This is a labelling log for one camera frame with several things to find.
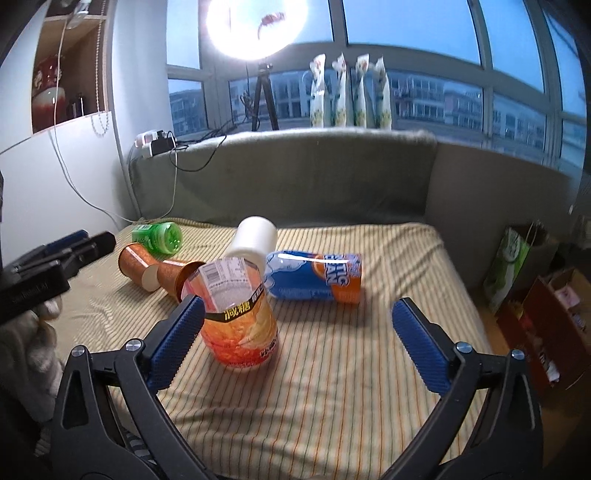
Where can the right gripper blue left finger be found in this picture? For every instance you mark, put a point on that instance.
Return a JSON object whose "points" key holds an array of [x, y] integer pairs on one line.
{"points": [[90, 442]]}

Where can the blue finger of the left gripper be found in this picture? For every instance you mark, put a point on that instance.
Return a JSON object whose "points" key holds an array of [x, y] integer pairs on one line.
{"points": [[49, 250], [80, 255]]}

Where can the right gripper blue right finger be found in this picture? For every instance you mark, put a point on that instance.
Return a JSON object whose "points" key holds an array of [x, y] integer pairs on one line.
{"points": [[487, 423]]}

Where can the orange clear plastic cup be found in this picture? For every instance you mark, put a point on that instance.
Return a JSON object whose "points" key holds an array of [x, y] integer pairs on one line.
{"points": [[239, 326]]}

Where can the orange paper cup white base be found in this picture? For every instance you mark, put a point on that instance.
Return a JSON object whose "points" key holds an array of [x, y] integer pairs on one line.
{"points": [[139, 266]]}

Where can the green plastic cup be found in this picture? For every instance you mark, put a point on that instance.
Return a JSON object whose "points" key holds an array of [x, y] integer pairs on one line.
{"points": [[163, 239]]}

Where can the orange floral paper cup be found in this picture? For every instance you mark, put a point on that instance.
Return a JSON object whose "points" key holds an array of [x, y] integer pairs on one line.
{"points": [[171, 275]]}

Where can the white plastic cup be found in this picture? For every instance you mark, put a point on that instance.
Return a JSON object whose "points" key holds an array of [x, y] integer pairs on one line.
{"points": [[254, 239]]}

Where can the blue orange Arctic Ocean cup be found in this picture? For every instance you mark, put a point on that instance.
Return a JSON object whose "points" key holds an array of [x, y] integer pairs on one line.
{"points": [[302, 276]]}

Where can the red cardboard box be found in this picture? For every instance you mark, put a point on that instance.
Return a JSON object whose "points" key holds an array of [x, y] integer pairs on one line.
{"points": [[552, 327]]}

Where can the white power strip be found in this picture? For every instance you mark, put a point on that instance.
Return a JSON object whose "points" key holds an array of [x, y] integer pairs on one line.
{"points": [[143, 143]]}

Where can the black power adapter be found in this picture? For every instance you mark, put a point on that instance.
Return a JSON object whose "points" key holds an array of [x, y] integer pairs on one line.
{"points": [[163, 142]]}

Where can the red white vase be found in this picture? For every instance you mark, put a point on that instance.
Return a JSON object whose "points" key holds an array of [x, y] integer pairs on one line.
{"points": [[48, 103]]}

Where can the wooden shelf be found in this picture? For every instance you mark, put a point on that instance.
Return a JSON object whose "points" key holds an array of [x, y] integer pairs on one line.
{"points": [[75, 32]]}

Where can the yellow striped cloth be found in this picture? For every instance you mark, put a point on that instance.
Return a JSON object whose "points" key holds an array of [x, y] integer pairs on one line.
{"points": [[340, 397]]}

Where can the green white paper bag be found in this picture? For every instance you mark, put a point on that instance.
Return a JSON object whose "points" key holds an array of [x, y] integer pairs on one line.
{"points": [[524, 252]]}

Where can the grey sofa backrest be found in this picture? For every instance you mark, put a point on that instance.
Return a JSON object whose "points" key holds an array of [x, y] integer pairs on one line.
{"points": [[295, 178]]}

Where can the white refill pouch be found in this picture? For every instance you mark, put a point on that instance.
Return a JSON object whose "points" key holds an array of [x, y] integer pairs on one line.
{"points": [[382, 89], [341, 117], [318, 107], [360, 107]]}

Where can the bright ring light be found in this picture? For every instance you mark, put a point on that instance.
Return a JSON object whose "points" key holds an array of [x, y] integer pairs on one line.
{"points": [[254, 30]]}

